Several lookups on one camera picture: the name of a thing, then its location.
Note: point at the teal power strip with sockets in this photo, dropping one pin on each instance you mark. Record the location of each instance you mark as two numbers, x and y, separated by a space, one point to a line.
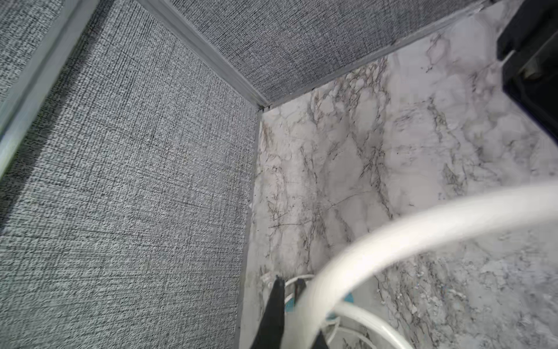
290 303

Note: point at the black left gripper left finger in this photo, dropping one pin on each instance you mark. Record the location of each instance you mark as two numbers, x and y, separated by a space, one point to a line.
271 328

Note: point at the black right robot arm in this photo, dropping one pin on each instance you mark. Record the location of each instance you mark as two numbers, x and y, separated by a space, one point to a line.
528 48

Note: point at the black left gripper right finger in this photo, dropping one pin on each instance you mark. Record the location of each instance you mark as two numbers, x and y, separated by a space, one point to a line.
299 288

